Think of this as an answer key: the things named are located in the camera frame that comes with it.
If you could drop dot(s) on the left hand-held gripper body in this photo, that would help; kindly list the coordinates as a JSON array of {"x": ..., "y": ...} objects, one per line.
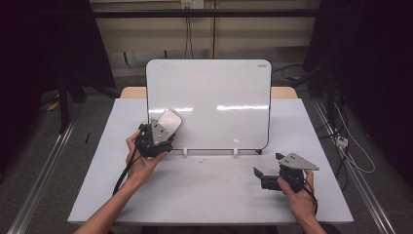
[{"x": 152, "y": 144}]

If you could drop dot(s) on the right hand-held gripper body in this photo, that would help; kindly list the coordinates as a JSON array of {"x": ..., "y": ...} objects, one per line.
[{"x": 292, "y": 172}]

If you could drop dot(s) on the white whiteboard eraser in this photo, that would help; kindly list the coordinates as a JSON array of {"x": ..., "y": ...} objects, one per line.
[{"x": 170, "y": 121}]

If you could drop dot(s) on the white whiteboard with black rim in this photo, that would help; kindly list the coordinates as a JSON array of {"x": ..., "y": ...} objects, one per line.
[{"x": 220, "y": 97}]

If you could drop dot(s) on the person's left hand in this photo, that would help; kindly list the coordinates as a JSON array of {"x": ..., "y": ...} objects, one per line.
[{"x": 142, "y": 169}]

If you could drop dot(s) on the person's right hand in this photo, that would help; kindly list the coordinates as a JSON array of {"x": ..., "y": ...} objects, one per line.
[{"x": 300, "y": 203}]

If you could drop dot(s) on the white whiteboard foot clip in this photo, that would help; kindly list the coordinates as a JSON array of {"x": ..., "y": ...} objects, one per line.
[
  {"x": 185, "y": 151},
  {"x": 235, "y": 151}
]

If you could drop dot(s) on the black whiteboard stand foot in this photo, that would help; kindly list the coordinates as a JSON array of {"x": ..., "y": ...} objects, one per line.
[{"x": 258, "y": 151}]

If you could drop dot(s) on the wooden table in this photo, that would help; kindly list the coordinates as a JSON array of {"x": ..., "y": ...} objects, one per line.
[{"x": 133, "y": 93}]

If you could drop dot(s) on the black pen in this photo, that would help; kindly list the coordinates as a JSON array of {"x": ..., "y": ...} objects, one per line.
[{"x": 87, "y": 138}]

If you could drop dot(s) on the black metal stand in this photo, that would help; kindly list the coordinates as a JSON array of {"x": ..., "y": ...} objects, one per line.
[{"x": 64, "y": 107}]

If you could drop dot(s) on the black curtain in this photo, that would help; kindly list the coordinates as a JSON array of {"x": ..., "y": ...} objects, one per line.
[
  {"x": 45, "y": 45},
  {"x": 373, "y": 58}
]

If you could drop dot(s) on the black horizontal bar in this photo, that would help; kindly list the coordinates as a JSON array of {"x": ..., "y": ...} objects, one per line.
[{"x": 227, "y": 13}]

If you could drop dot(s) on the metal floor rail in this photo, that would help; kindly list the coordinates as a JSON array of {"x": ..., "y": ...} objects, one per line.
[
  {"x": 367, "y": 191},
  {"x": 39, "y": 185}
]

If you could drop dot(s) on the white wall socket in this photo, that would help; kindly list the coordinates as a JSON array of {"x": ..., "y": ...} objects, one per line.
[{"x": 192, "y": 4}]

